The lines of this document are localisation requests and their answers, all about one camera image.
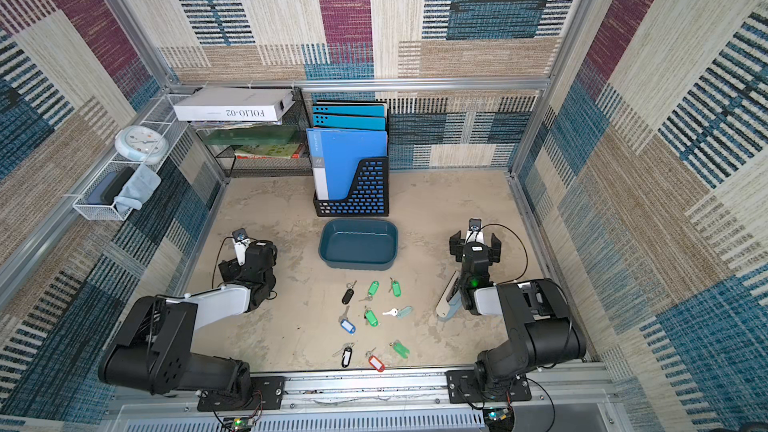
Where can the green circuit board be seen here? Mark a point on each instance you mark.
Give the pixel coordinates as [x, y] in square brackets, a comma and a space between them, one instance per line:
[242, 424]

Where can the black white tag key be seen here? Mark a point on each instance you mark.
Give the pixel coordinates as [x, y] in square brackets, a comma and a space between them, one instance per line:
[345, 354]

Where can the colourful book stack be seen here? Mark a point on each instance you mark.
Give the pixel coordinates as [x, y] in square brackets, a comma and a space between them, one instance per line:
[262, 151]

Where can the teal plastic storage box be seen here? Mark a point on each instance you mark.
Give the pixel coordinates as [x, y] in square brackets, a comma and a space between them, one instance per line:
[359, 244]

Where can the black fob key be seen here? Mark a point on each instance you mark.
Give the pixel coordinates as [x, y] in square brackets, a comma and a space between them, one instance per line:
[349, 293]

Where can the white folio box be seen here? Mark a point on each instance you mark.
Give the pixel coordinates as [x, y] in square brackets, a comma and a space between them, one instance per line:
[227, 104]

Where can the black wire shelf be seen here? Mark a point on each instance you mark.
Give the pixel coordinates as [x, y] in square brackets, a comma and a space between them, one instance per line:
[232, 167]

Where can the light blue tag key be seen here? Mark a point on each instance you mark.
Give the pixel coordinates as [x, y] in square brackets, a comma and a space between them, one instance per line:
[398, 312]

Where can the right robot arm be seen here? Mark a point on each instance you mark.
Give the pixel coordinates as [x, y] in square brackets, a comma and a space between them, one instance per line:
[541, 331]

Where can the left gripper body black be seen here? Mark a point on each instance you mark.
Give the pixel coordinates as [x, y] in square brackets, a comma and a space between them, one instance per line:
[231, 269]

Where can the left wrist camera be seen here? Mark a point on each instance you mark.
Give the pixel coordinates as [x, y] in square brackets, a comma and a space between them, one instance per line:
[241, 242]

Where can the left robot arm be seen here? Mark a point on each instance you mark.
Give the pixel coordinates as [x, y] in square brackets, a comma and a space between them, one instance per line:
[152, 350]

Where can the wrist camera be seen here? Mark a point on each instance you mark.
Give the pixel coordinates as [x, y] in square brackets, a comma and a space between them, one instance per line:
[241, 242]
[474, 231]

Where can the white round clock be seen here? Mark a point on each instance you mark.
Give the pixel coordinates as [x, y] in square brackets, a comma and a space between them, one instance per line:
[141, 144]

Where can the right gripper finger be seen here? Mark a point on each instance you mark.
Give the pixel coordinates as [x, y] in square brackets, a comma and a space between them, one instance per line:
[455, 246]
[495, 248]

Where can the dark blue case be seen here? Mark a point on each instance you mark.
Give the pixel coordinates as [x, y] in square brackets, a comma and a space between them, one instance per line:
[109, 187]

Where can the white wire basket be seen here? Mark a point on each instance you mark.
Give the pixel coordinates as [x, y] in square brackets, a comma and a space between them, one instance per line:
[160, 117]

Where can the teal folder back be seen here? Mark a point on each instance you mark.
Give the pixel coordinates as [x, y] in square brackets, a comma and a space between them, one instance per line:
[351, 108]

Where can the black mesh file holder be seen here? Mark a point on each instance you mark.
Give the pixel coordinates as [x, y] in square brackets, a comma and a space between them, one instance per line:
[368, 195]

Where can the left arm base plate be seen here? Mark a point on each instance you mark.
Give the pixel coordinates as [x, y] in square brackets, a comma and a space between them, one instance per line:
[258, 393]

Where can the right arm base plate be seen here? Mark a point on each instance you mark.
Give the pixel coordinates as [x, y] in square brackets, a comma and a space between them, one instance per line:
[464, 387]

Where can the teal folder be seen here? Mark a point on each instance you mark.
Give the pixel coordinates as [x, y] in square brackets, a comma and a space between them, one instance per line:
[351, 108]
[322, 120]

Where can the translucent green tag key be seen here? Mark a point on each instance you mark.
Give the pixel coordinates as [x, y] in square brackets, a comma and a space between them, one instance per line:
[400, 349]

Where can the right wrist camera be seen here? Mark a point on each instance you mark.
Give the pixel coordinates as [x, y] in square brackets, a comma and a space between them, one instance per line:
[474, 231]

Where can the red tag key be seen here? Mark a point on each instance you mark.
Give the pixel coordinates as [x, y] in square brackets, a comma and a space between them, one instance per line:
[376, 363]

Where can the blue folder front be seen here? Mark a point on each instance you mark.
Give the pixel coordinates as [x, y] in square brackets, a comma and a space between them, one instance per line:
[335, 155]

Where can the light blue cloth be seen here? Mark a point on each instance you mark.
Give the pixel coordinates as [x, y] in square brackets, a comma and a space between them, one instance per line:
[137, 190]

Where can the solid green tag key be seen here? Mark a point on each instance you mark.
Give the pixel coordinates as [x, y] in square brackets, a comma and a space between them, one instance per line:
[370, 317]

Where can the teal folder middle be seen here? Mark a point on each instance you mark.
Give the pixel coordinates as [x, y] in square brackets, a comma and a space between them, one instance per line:
[322, 120]

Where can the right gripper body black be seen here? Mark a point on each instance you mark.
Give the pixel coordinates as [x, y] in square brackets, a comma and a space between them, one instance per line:
[474, 251]

